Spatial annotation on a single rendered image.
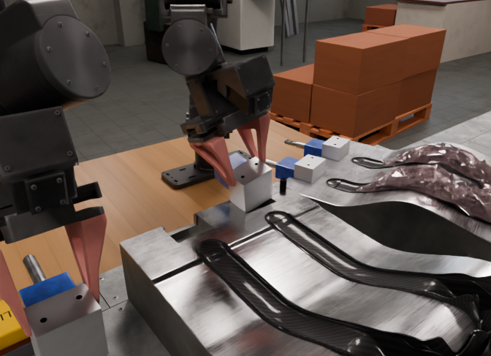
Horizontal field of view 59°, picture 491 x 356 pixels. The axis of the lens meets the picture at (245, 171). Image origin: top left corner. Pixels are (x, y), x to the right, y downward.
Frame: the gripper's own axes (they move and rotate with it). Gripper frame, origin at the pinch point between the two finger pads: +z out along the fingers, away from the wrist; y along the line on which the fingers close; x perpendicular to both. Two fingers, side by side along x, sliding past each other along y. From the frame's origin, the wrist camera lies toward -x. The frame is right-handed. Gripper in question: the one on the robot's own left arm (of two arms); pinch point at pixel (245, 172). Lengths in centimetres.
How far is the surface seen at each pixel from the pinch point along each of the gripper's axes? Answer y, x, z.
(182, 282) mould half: -16.1, -7.5, 5.0
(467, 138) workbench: 67, 12, 25
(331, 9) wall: 634, 611, -9
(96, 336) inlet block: -26.1, -14.9, 1.1
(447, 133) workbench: 66, 16, 23
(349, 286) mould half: -2.9, -17.9, 11.0
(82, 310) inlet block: -26.1, -15.3, -1.6
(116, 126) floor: 62, 291, 9
